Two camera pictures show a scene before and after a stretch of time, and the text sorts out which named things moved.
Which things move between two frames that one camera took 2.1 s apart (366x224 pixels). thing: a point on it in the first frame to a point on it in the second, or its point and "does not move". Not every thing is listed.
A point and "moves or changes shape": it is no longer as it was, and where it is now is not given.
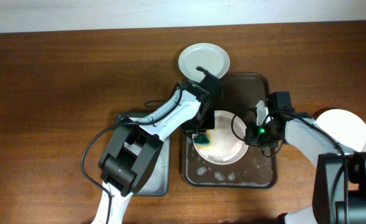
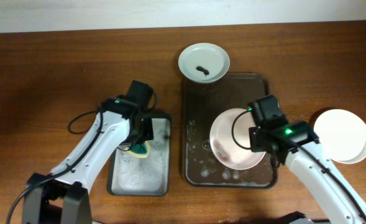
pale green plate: (211, 57) does not move
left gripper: (209, 125) to (149, 132)
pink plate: (228, 143) moves or changes shape
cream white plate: (345, 128) does not move
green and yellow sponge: (203, 140) moves or changes shape
